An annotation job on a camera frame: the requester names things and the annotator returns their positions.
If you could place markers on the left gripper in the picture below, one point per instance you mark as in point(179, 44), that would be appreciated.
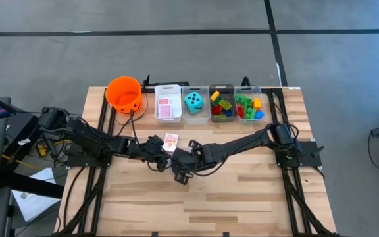
point(150, 149)

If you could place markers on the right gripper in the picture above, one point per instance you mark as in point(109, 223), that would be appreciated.
point(192, 159)

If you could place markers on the clear-wrapped playing card deck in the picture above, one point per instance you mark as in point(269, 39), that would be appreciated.
point(171, 141)

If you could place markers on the pink playing card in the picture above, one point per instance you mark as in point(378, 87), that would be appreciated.
point(165, 111)

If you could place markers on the lime toy block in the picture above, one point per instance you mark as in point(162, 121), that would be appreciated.
point(225, 104)
point(220, 117)

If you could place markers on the teal foam die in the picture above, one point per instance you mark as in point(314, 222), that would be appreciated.
point(193, 103)

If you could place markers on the blue toy block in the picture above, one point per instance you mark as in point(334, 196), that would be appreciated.
point(228, 112)
point(259, 114)

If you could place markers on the yellow toy block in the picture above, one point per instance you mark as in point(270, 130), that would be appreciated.
point(214, 96)
point(257, 104)

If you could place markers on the small red toy block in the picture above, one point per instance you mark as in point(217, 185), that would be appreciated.
point(240, 112)

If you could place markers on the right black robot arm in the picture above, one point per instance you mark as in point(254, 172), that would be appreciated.
point(242, 143)

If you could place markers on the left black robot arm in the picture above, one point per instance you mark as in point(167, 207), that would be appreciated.
point(94, 141)

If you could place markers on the white plastic bin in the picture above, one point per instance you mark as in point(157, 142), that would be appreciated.
point(175, 98)

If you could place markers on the orange pumpkin bucket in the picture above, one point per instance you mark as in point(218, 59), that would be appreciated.
point(123, 93)

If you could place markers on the clear plastic bin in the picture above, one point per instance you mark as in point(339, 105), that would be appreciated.
point(262, 93)
point(206, 92)

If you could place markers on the grey plastic bin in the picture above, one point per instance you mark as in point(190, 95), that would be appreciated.
point(230, 90)

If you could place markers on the black equipment stand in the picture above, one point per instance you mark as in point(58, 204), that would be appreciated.
point(28, 126)

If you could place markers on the white paper sheets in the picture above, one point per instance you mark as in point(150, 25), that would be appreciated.
point(31, 200)

